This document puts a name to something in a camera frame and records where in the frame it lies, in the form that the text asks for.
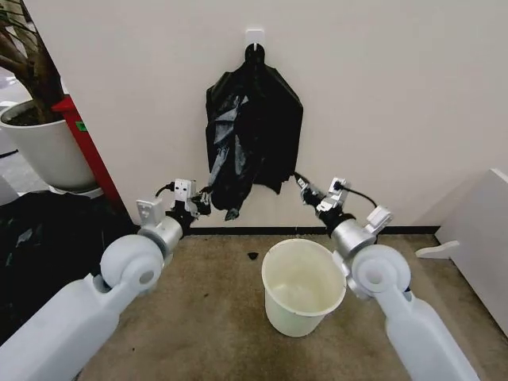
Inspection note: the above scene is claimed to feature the white wall hook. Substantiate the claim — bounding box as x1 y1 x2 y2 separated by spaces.
245 27 267 53

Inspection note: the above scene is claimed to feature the white plant pot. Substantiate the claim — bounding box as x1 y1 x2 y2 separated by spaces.
0 98 97 191

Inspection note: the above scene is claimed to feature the cream plastic trash bin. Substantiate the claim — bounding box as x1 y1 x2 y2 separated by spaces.
260 238 348 339

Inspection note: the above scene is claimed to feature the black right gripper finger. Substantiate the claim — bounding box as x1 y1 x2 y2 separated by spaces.
292 171 312 191
300 187 321 209

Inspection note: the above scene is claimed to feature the white panel board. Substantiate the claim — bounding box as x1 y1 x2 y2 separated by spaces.
433 167 508 331

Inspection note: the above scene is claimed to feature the crumpled black plastic bag pile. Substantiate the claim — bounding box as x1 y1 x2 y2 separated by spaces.
0 190 140 331

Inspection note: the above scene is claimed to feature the black plastic garbage bag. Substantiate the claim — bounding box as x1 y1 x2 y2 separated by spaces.
205 44 305 222

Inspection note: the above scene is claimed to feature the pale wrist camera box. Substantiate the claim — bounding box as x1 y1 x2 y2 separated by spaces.
318 177 352 212
171 178 198 204

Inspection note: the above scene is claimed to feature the white pot saucer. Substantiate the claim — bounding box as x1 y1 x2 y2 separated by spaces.
46 183 106 198

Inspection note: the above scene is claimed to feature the brown plant trunk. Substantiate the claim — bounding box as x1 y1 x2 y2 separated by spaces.
0 0 65 122

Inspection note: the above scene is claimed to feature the black baseboard strip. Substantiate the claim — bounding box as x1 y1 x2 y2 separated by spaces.
185 225 440 236

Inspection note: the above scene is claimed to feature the white panel foot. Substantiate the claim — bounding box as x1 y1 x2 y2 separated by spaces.
414 241 461 260

